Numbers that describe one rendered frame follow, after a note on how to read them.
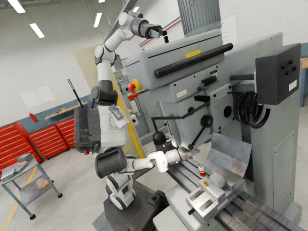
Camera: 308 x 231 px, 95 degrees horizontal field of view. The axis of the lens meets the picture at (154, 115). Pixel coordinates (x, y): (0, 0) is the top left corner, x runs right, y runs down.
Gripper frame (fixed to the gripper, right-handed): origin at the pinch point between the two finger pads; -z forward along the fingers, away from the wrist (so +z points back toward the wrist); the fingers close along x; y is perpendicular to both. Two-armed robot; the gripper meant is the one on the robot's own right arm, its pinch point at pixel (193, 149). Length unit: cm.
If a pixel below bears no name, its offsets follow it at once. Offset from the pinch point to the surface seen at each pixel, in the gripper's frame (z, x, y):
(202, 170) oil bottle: -2.8, 0.3, 19.3
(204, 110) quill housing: -8.8, -7.2, -28.2
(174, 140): 11.2, -6.3, -15.4
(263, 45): -63, 13, -49
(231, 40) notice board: -299, 387, -49
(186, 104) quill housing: 1.3, -11.0, -36.2
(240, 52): -41, 4, -50
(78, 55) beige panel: 89, 150, -98
